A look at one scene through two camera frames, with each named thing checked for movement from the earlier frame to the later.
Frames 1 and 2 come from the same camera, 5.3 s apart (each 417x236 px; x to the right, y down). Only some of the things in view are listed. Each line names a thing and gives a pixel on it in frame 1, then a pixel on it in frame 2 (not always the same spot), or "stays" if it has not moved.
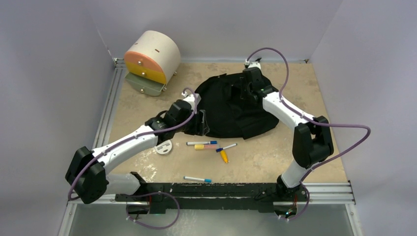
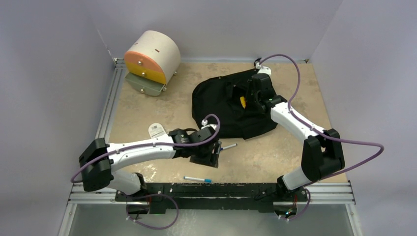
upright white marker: (220, 149) stays
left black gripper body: (192, 127) → (206, 156)
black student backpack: (225, 114) stays
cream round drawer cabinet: (151, 60) stays
